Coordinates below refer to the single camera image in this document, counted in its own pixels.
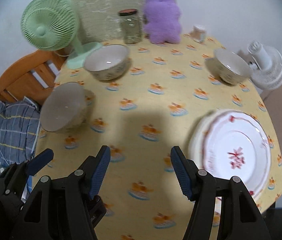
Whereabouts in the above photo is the yellow printed tablecloth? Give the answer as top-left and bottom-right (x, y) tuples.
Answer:
(32, 34), (282, 240)

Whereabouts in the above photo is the toothpick container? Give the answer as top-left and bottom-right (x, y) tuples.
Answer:
(192, 25), (206, 43)

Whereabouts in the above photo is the purple plush toy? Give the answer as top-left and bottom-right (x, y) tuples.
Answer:
(142, 0), (183, 43)

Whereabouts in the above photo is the glass jar with dark lid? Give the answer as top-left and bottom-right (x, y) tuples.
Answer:
(118, 9), (143, 45)

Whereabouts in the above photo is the wooden bed headboard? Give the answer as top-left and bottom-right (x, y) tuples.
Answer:
(0, 49), (68, 105)

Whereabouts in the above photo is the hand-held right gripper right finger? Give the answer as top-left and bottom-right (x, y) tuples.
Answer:
(170, 146), (273, 240)

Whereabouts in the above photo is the floral ceramic bowl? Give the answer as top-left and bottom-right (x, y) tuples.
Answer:
(213, 48), (252, 84)
(40, 82), (95, 133)
(84, 44), (130, 81)

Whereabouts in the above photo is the large yellow floral plate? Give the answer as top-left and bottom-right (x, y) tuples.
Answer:
(188, 109), (273, 200)

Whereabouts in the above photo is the white desk fan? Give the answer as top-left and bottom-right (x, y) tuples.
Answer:
(247, 41), (282, 90)

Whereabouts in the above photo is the grey plaid pillow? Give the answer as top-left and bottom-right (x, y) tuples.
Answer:
(0, 96), (41, 168)

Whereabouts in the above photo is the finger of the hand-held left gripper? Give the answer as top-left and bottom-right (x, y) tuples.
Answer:
(26, 149), (54, 177)
(88, 195), (106, 227)

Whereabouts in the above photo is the green fan cable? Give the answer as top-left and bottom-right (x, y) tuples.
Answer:
(55, 47), (73, 58)

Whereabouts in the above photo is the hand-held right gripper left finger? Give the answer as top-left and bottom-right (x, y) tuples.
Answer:
(10, 145), (111, 240)

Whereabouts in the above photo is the green desk fan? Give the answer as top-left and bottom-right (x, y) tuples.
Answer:
(21, 0), (104, 69)

